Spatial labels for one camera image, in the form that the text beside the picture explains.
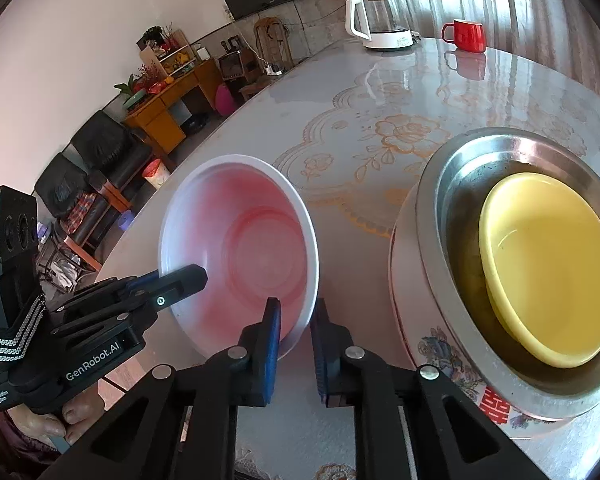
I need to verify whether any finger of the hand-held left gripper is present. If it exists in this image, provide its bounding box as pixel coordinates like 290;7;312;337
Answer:
52;269;164;312
52;264;209;336

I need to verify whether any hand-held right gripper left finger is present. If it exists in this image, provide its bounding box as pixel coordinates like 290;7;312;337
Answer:
45;297;282;480

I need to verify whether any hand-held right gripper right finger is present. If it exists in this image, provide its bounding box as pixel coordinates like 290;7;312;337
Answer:
310;297;551;480

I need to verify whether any red plastic bowl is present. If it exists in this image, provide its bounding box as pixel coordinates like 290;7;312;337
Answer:
158;155;320;361

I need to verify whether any red and blue printed plate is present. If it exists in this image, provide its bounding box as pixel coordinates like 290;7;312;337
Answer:
402;325;561;441

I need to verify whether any stainless steel bowl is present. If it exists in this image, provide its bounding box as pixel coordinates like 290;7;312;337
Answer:
389;127;600;421

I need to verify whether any yellow plastic bowl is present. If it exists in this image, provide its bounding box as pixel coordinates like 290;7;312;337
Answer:
478;172;600;368

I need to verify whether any person's left hand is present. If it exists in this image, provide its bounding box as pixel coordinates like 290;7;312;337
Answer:
17;385;106;448

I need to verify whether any plaid cloth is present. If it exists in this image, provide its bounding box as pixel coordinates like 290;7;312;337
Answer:
62;192;98;236

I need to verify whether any bin with red bag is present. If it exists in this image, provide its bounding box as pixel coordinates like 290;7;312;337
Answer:
141;158;172;190

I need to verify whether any black leather sofa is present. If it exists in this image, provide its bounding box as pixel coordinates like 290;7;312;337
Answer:
32;110;151;271

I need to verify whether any orange wooden cabinet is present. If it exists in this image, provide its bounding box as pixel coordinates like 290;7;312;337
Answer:
124;57;224;156

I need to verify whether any pink ball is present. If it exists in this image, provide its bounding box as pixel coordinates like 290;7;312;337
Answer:
215;84;238;117

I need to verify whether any small old television set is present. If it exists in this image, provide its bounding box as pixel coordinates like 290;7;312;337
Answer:
218;50;259;83

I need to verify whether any cluttered cabinet-top shelf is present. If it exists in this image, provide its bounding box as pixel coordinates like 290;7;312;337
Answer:
115;25;201;108

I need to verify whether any wooden folding chair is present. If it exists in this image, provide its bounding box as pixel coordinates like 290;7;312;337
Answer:
254;16;295;68

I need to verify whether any white glass electric kettle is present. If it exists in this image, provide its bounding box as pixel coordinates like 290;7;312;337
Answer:
345;0;415;52

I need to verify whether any red mug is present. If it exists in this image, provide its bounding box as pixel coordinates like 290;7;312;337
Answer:
441;19;486;53

